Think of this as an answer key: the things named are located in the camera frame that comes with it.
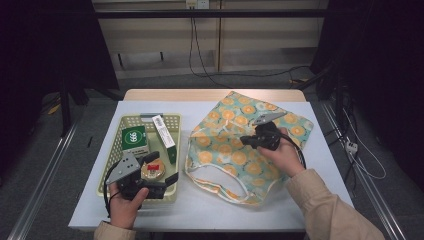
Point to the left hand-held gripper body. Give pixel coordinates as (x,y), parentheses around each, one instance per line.
(125,168)

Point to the long white and green box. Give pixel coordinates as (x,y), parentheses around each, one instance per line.
(164,133)

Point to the white wall socket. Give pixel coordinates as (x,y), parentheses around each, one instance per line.
(197,4)

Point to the pale yellow plastic basket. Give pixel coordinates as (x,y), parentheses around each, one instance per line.
(168,195)

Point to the round snack packet red label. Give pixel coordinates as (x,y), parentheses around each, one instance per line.
(154,171)

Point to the black horizontal metal beam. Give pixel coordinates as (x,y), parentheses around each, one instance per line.
(206,13)

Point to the black curtain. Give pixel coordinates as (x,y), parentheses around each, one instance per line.
(43,43)
(383,66)

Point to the white power strip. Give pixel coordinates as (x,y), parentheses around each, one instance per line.
(351,146)

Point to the aluminium floor rail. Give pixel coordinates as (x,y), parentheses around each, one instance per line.
(40,186)
(373,200)

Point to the orange print cloth bag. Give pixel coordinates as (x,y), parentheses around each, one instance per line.
(230,153)

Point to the person's left hand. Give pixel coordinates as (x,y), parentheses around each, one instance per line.
(125,208)

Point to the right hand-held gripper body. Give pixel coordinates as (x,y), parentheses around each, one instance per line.
(266,135)

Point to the person's right hand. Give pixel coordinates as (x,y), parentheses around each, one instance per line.
(283,160)

